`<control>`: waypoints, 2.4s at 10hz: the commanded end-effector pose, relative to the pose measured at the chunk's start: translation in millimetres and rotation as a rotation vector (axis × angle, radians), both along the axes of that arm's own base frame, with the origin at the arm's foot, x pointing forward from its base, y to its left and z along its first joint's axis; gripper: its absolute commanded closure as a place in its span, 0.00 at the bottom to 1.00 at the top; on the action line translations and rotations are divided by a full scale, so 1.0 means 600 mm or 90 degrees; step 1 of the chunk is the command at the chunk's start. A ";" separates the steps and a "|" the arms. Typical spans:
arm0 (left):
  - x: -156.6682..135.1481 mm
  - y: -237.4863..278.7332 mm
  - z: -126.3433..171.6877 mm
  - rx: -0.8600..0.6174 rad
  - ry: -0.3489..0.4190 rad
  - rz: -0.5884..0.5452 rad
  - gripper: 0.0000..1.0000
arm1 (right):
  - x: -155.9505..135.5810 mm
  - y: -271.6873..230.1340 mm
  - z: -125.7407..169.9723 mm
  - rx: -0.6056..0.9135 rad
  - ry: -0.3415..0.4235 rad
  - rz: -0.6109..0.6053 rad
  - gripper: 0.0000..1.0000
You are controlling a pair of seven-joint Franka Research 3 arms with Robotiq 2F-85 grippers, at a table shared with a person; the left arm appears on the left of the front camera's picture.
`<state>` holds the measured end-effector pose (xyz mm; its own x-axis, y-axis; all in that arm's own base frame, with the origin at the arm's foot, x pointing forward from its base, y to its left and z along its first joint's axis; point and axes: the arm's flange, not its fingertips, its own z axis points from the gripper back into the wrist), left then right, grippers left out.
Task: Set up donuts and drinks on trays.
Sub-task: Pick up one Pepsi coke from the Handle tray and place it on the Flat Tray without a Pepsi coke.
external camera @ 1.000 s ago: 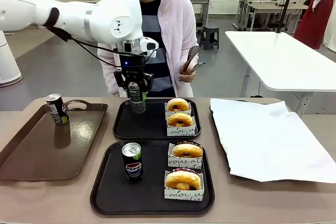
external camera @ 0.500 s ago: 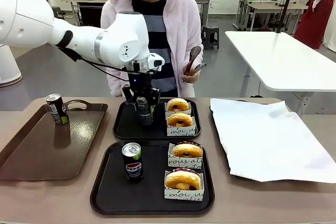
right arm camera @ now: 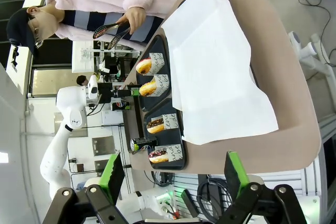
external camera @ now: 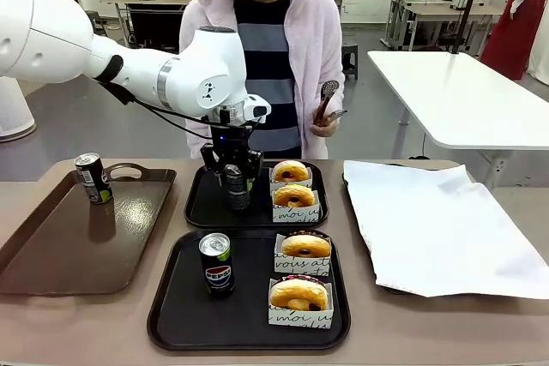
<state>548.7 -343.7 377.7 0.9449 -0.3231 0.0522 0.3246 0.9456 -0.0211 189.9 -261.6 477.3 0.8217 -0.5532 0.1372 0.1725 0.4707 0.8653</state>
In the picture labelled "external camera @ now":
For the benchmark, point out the black Pepsi soda can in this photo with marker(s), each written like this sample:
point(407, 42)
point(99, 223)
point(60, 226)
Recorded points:
point(92, 181)
point(216, 271)
point(238, 194)

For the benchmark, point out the person in pink fleece jacket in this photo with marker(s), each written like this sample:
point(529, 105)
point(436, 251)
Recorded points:
point(317, 40)

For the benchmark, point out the navy grey striped shirt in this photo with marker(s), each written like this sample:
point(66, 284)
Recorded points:
point(266, 66)

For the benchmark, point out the black perforated serving tongs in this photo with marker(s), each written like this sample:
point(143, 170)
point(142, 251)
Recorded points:
point(329, 86)

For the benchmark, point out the person's left hand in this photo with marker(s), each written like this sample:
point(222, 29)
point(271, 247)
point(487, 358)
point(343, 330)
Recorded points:
point(328, 124)

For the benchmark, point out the large white paper sheet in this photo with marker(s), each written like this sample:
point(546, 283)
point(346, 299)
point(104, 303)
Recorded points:
point(429, 229)

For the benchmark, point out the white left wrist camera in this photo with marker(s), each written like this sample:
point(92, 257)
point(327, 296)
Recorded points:
point(257, 108)

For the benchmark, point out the black plastic serving tray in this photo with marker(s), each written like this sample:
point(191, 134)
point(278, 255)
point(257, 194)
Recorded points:
point(206, 207)
point(184, 297)

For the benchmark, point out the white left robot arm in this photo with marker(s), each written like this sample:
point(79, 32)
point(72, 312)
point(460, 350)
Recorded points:
point(51, 31)

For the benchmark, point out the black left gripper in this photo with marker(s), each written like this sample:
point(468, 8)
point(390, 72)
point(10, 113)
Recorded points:
point(231, 139)

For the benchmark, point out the black vertical pole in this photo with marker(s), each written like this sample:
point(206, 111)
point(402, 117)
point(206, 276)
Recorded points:
point(467, 10)

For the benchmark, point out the dark stool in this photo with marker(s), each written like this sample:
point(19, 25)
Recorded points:
point(349, 51)

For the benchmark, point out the white rectangular table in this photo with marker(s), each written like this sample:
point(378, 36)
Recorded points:
point(472, 96)

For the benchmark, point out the person's right forearm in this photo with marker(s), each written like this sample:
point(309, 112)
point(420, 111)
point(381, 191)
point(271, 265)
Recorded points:
point(195, 139)

